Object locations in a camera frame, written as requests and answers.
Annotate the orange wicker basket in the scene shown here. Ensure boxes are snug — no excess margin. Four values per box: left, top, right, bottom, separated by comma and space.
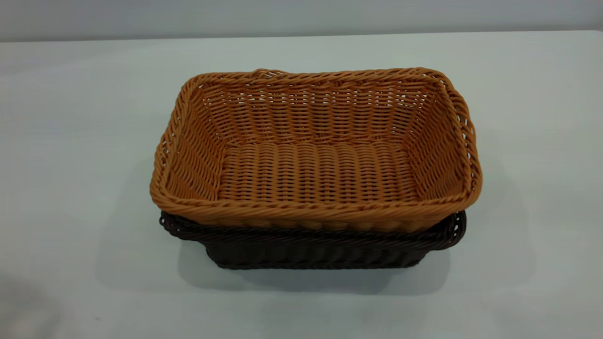
150, 67, 483, 234

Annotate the black wicker basket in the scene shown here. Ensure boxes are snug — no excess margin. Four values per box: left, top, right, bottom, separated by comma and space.
159, 210, 467, 270

